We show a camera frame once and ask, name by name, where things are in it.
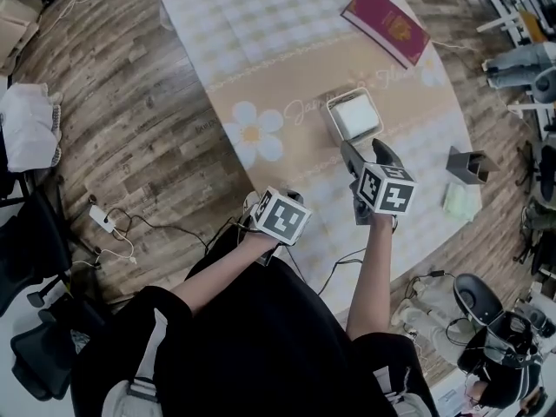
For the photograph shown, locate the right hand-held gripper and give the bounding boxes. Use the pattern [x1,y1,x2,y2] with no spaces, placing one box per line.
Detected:
[340,137,418,235]

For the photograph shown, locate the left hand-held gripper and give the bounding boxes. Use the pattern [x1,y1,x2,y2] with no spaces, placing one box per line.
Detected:
[241,186,314,268]

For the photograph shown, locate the white tissues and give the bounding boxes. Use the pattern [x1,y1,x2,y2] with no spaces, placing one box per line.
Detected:
[331,93,379,138]

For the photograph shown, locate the white tissue holder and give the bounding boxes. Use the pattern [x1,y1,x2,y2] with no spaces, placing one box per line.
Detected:
[325,86,386,145]

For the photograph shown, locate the person's left forearm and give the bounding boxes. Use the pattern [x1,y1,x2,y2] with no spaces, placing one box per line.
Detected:
[169,231,281,319]

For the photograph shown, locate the person's right forearm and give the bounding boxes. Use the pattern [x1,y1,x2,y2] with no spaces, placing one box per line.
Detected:
[345,215,399,342]

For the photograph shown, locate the dark grey metal holder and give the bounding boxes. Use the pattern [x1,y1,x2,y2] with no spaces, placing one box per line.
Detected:
[446,144,500,186]

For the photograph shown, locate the floral checkered tablecloth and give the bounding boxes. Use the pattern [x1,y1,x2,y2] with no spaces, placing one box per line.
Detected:
[159,0,484,313]

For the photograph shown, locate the person's black clothing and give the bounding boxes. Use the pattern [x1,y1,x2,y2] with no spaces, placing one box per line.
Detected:
[71,228,440,417]

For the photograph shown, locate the red hardcover book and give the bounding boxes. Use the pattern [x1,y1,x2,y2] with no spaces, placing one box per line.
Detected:
[340,0,432,70]

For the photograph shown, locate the white power adapter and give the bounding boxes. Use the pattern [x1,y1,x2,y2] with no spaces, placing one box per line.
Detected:
[89,205,118,234]

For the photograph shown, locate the person's right white shoe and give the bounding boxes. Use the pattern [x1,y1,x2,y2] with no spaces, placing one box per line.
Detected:
[381,387,432,417]

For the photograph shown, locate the person's white shoe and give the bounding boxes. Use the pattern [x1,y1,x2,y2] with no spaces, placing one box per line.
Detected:
[101,377,162,417]
[381,387,432,417]

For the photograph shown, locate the person's left white shoe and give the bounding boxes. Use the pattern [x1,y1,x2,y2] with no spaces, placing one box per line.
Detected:
[101,377,162,417]

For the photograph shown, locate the black office chair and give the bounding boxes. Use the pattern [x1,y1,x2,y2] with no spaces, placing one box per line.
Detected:
[0,169,74,319]
[10,304,112,404]

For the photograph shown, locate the white fabric bag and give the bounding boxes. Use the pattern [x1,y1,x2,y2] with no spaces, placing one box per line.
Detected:
[0,82,64,174]

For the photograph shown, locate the cardboard boxes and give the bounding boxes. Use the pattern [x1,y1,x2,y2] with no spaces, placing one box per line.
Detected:
[0,0,43,76]

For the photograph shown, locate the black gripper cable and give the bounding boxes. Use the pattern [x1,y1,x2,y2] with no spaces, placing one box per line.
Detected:
[316,247,368,297]

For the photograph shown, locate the black floor cable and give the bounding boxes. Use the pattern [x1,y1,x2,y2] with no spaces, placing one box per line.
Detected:
[103,208,210,252]

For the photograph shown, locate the white floor cable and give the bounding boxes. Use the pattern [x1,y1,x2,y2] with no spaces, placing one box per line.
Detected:
[70,232,138,269]

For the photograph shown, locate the white desk frame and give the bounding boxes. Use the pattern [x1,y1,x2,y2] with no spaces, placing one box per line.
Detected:
[471,0,556,48]

